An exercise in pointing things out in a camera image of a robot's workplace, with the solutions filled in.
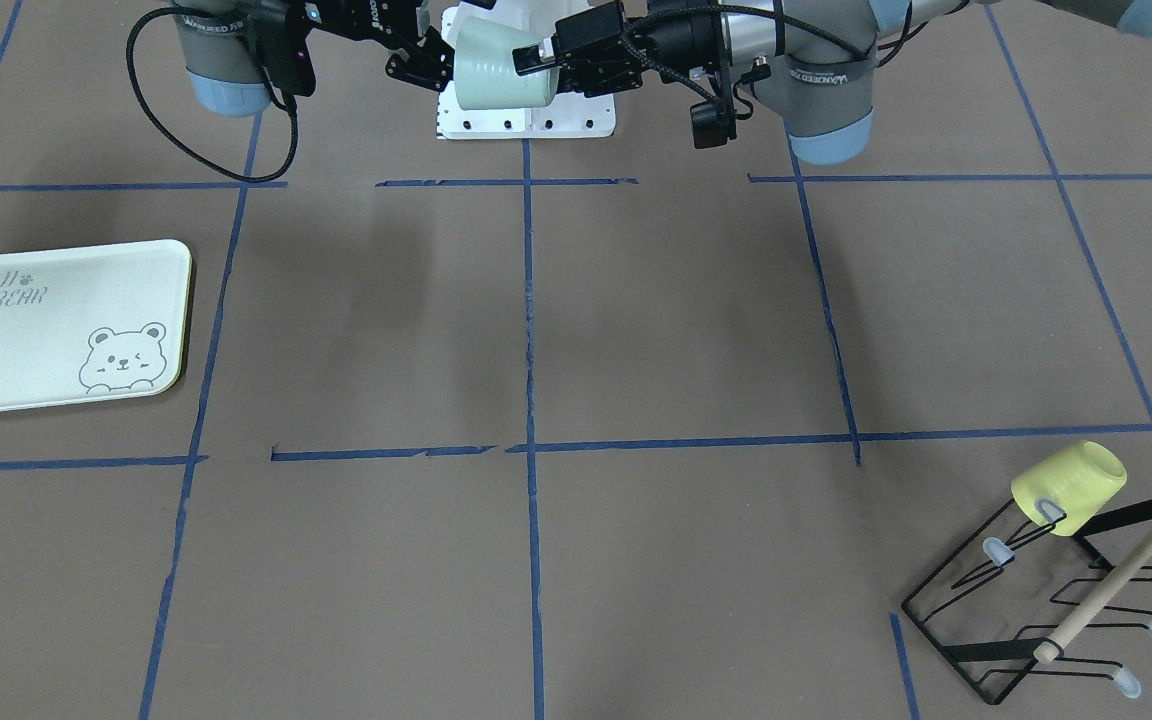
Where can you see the white bear tray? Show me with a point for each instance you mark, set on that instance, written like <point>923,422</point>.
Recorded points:
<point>86,325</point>

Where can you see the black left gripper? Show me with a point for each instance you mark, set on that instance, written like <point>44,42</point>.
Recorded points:
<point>684,37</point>

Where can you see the yellow cup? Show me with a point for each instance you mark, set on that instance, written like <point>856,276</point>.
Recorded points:
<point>1068,488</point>

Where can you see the wooden rack handle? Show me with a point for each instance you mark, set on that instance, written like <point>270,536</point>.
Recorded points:
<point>1053,646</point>

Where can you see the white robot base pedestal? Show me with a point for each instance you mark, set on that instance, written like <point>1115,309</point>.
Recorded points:
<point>570,115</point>

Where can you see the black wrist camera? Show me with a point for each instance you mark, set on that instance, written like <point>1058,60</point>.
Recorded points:
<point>281,29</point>
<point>713,123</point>

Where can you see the light green cup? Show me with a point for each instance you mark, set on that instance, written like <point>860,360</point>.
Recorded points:
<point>484,76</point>

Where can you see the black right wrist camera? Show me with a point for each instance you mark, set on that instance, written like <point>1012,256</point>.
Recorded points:
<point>281,29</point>

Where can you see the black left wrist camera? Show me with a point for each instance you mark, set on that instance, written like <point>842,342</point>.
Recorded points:
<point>713,123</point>

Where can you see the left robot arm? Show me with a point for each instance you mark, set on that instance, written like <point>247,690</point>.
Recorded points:
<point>811,62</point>

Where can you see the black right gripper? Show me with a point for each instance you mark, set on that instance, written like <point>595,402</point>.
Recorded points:
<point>356,21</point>

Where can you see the black wire cup rack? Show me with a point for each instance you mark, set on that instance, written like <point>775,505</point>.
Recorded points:
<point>1005,587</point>

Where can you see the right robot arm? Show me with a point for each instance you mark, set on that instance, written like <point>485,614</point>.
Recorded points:
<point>240,53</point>

